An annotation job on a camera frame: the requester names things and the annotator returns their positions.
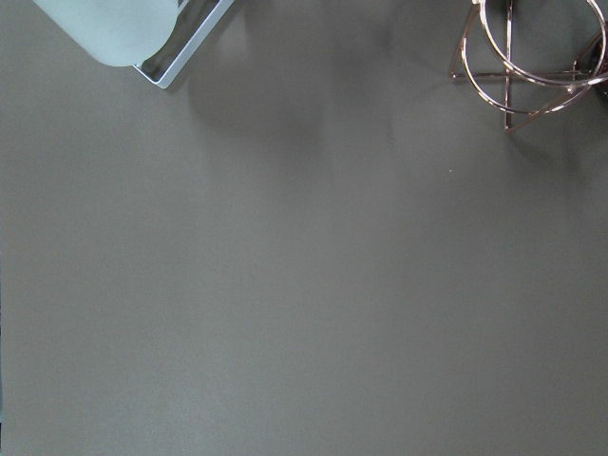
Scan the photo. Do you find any copper wire bottle rack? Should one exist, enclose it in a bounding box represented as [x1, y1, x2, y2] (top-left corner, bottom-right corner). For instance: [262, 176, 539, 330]
[447, 1, 607, 133]

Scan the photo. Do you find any white cup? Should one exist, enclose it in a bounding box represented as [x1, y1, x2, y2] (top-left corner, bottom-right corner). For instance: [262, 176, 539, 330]
[35, 0, 180, 67]

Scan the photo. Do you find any white cup rack wooden handle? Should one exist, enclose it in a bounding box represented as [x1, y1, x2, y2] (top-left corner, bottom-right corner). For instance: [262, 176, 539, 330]
[133, 0, 235, 89]

